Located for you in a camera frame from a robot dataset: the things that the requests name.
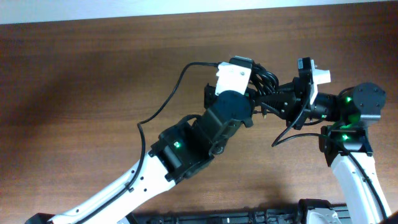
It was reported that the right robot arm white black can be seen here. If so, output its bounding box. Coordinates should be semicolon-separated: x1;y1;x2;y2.
254;78;391;223

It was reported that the black usb cable bundle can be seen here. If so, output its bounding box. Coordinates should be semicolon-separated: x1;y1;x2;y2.
247;62;280;119

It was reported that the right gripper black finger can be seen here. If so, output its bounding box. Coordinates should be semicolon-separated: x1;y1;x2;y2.
256;95;287;118
257;82;295;96

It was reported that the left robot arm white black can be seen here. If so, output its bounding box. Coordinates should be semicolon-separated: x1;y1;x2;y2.
27;85;254;223

